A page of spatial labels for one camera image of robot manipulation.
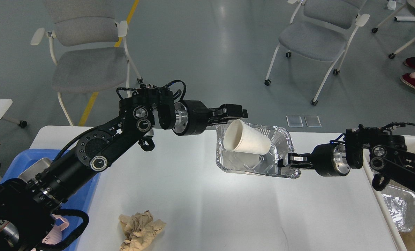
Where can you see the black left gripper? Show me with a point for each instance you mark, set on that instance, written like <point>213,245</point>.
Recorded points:
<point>193,117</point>

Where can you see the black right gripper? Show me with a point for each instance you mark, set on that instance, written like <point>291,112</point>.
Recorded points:
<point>328,160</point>

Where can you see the aluminium foil tray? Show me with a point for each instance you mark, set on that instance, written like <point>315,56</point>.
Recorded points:
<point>258,164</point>

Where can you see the white paper cup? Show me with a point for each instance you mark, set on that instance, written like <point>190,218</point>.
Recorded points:
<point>240,137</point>

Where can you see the brown paper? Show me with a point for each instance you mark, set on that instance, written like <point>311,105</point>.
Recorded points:
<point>139,230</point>

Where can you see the stainless steel rectangular box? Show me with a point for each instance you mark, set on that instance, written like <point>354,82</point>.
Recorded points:
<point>36,168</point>

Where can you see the pink HOME mug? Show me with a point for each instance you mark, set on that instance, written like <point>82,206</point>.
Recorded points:
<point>55,235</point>

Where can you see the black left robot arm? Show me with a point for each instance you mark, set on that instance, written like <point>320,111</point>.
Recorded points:
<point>99,147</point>

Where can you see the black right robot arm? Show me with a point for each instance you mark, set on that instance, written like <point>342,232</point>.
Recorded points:
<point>388,156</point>

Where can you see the left floor socket plate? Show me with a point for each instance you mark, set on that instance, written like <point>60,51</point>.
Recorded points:
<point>294,121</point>

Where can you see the floor socket plate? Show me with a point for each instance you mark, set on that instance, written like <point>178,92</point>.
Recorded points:
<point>313,121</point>
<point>294,121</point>

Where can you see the right floor socket plate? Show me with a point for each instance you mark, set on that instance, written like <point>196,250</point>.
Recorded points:
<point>313,121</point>

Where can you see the foil tray in bin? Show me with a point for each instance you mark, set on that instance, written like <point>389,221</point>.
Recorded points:
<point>400,203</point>

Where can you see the grey chair right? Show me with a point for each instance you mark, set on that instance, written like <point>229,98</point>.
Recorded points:
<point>319,43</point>

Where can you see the grey chair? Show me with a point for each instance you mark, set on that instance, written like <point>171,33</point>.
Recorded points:
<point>78,22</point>
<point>319,43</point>

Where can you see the grey chair left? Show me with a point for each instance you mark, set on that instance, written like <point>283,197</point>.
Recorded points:
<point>78,22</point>

